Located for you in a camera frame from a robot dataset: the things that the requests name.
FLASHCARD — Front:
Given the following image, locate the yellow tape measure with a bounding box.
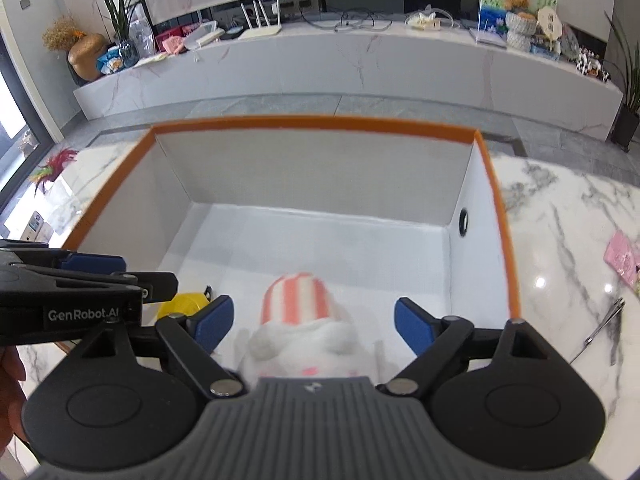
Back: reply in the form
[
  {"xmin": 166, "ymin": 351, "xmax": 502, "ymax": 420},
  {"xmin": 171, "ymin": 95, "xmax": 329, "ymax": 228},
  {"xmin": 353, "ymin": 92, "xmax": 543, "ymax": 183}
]
[{"xmin": 156, "ymin": 286, "xmax": 213, "ymax": 320}]

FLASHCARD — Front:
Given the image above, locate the striped white plush toy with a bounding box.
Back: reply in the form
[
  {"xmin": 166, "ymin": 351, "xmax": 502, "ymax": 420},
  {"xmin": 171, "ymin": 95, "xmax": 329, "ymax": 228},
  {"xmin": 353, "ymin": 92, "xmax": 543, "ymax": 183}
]
[{"xmin": 240, "ymin": 272, "xmax": 378, "ymax": 386}]

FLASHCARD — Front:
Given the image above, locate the person left hand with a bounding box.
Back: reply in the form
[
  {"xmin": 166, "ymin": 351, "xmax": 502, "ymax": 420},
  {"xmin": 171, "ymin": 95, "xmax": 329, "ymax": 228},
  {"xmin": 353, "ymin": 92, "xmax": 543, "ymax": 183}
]
[{"xmin": 0, "ymin": 347, "xmax": 26, "ymax": 453}]

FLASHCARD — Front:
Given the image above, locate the white small box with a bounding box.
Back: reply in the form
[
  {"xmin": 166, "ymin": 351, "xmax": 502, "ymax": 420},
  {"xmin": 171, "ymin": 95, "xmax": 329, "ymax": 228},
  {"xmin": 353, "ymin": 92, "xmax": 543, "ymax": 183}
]
[{"xmin": 21, "ymin": 211, "xmax": 53, "ymax": 244}]

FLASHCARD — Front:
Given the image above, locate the red feather toy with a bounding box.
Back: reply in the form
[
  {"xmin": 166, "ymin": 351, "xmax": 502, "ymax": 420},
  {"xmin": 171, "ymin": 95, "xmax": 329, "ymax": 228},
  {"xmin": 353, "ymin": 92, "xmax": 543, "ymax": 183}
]
[{"xmin": 29, "ymin": 148, "xmax": 78, "ymax": 194}]

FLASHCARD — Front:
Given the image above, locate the large orange storage box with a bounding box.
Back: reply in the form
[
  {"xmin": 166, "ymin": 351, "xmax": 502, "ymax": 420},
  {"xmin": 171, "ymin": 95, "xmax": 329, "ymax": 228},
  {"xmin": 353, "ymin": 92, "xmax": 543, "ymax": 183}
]
[{"xmin": 64, "ymin": 116, "xmax": 521, "ymax": 382}]

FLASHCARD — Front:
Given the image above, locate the brown gourd vase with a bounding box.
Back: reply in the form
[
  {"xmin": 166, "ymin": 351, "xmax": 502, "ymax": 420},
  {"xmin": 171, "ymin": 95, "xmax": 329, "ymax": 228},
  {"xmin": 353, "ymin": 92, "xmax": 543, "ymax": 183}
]
[{"xmin": 67, "ymin": 34, "xmax": 107, "ymax": 81}]

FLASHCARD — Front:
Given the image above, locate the potted plant right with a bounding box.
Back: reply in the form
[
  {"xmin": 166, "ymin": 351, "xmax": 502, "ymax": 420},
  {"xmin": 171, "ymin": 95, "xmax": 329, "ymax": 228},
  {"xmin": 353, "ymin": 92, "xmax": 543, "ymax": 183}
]
[{"xmin": 605, "ymin": 14, "xmax": 639, "ymax": 153}]

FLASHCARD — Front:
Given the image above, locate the glass vase plant left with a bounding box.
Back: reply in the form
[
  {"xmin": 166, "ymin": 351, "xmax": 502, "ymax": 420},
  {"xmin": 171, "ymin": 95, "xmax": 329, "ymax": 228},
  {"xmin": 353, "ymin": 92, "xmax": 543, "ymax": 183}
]
[{"xmin": 103, "ymin": 0, "xmax": 143, "ymax": 68}]

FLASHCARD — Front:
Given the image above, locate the white wifi router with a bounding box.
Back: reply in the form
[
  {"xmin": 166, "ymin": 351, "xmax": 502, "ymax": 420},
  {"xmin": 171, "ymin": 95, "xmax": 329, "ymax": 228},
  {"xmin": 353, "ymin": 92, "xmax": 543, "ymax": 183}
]
[{"xmin": 240, "ymin": 0, "xmax": 282, "ymax": 40}]

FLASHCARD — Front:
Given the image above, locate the white power strip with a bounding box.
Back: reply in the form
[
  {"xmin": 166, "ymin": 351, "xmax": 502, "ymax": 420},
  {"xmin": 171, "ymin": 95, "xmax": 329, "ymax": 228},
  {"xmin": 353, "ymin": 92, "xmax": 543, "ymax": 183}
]
[{"xmin": 405, "ymin": 11, "xmax": 442, "ymax": 32}]

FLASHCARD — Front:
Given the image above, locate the teddy bear in pots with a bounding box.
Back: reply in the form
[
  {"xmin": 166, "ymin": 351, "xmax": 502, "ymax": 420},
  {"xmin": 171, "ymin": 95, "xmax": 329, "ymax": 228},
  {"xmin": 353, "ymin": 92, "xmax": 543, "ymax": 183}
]
[{"xmin": 504, "ymin": 0, "xmax": 537, "ymax": 52}]

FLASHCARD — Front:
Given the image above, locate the green painted picture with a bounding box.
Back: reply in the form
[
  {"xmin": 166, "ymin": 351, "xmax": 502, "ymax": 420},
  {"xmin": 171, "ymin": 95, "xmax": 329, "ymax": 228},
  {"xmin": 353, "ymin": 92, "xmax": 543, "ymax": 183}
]
[{"xmin": 477, "ymin": 0, "xmax": 558, "ymax": 52}]

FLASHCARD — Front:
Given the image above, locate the pink keychain card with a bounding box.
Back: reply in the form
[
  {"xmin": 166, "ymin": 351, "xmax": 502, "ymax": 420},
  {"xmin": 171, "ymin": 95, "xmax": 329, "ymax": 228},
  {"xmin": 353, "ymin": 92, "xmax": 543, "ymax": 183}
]
[{"xmin": 603, "ymin": 231, "xmax": 639, "ymax": 295}]

